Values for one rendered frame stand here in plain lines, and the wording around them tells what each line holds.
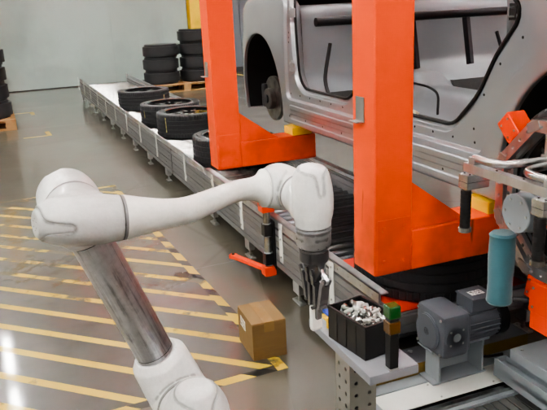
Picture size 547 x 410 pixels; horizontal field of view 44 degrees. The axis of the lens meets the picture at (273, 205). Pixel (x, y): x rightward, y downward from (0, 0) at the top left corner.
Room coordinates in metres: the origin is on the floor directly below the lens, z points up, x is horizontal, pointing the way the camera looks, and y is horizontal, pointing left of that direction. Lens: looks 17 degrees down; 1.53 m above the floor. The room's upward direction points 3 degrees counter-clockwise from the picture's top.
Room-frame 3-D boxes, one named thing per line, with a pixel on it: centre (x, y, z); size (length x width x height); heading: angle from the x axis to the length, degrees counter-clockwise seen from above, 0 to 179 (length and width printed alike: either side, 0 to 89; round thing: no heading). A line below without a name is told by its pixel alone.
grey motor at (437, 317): (2.34, -0.74, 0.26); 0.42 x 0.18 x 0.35; 111
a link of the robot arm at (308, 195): (1.60, -0.09, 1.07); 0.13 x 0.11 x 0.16; 24
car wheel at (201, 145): (5.46, 0.31, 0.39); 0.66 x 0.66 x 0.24
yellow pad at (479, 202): (2.61, -0.89, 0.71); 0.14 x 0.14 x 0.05; 21
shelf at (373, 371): (1.98, -0.26, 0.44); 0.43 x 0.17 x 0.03; 21
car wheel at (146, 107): (7.51, 1.10, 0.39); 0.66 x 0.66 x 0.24
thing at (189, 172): (5.37, 0.28, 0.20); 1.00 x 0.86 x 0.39; 21
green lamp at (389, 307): (1.80, -0.33, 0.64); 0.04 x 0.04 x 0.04; 21
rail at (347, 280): (3.61, 0.01, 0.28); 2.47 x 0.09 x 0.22; 21
